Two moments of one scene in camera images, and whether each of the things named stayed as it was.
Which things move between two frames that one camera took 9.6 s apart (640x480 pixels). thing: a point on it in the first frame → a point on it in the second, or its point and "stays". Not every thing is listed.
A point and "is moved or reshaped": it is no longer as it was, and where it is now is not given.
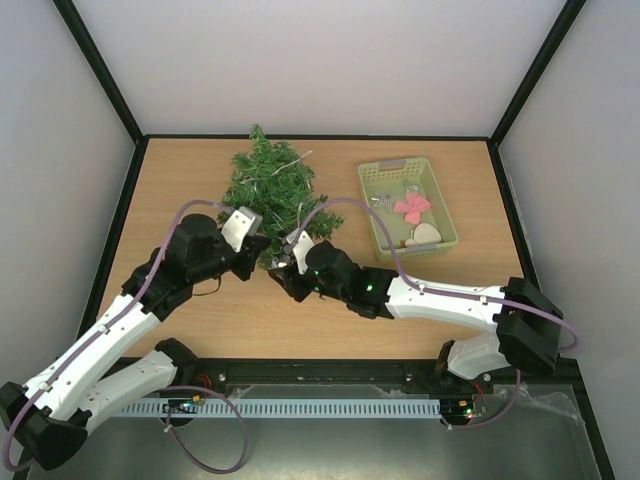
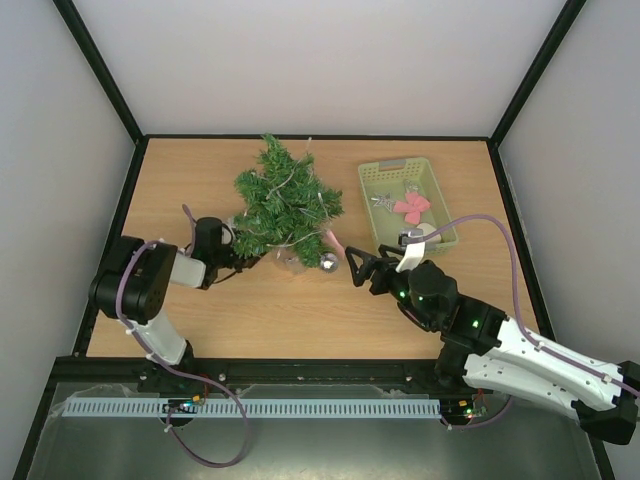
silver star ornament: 384,200 stays
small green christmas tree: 276,182 is moved or reshaped
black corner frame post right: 553,40 stays
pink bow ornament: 412,207 stays
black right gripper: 292,280 → 377,272
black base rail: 206,374 stays
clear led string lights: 277,173 → 319,195
